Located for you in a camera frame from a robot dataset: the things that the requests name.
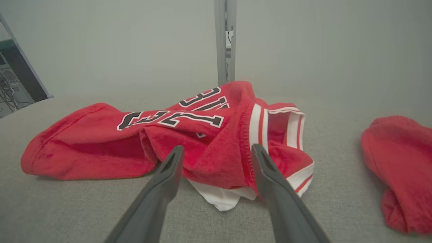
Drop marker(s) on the red shorts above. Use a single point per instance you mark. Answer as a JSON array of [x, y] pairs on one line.
[[401, 162]]

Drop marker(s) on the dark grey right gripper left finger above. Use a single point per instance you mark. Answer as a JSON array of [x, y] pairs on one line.
[[152, 206]]

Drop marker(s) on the red basketball jersey white trim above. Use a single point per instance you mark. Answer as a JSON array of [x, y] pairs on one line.
[[209, 148]]

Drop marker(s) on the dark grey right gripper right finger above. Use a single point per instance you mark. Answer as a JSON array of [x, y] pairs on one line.
[[287, 209]]

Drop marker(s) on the grey metal partition post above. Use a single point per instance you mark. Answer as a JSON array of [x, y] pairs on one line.
[[221, 40]]

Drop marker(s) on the black cabinet panel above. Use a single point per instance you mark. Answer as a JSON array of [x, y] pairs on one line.
[[23, 77]]

